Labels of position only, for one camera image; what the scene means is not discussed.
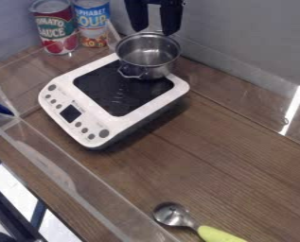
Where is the alphabet soup can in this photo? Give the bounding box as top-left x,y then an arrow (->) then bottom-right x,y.
72,0 -> 110,48

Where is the spoon with green handle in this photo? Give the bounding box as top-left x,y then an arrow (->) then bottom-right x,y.
153,202 -> 248,242

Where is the white and black stove top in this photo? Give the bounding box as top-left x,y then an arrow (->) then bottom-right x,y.
38,54 -> 190,149

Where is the silver metal pot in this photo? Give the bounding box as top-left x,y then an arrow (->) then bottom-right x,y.
115,32 -> 181,80

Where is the tomato sauce can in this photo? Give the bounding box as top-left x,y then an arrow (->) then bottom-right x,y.
30,0 -> 78,55

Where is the blue chair frame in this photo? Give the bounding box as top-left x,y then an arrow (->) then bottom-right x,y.
0,97 -> 50,242

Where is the clear acrylic barrier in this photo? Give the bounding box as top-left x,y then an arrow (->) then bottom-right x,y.
0,18 -> 300,242

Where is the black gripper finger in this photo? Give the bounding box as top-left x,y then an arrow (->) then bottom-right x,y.
125,0 -> 149,32
159,0 -> 183,36

